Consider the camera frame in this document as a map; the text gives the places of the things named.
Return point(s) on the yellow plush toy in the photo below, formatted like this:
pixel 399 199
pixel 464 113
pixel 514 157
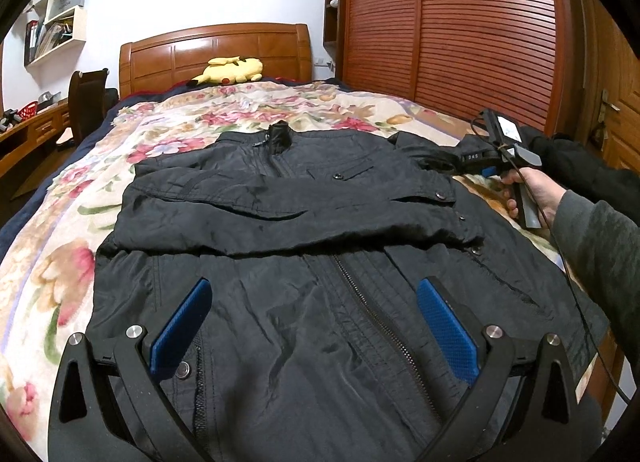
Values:
pixel 235 69

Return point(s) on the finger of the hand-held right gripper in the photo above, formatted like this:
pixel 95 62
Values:
pixel 437 162

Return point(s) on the dark wooden chair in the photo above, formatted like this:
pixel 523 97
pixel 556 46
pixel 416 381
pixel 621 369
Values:
pixel 85 102

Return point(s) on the person's right forearm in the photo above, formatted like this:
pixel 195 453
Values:
pixel 600 252

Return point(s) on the black device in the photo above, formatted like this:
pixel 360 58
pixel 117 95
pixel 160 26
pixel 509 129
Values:
pixel 6 121

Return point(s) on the person's right hand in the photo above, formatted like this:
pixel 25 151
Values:
pixel 547 197

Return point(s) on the wooden desk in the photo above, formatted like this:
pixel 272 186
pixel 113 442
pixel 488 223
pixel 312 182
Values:
pixel 45 124

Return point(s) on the white wall shelf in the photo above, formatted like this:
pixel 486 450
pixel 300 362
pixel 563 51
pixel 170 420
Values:
pixel 77 39

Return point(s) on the red basket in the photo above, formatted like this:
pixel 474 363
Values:
pixel 26 111

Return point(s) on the black folder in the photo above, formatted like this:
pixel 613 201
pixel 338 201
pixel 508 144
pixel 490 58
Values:
pixel 32 39

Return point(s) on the dark cloth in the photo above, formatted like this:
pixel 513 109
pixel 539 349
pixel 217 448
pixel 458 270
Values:
pixel 585 167

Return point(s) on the black jacket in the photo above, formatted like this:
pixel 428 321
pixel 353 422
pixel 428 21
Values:
pixel 300 342

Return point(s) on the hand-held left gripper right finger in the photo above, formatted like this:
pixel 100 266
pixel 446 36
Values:
pixel 445 327

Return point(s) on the floral blanket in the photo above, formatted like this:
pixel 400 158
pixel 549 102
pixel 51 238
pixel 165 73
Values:
pixel 75 202

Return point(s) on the wooden louvred wardrobe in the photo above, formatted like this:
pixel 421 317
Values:
pixel 450 32

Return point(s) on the wooden door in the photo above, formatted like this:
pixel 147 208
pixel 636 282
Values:
pixel 620 67

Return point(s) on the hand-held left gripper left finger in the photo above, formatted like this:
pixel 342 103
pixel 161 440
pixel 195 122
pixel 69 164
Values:
pixel 180 327

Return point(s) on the wooden bed headboard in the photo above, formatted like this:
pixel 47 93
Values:
pixel 200 47

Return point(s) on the stack of books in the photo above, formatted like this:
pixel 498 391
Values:
pixel 57 37

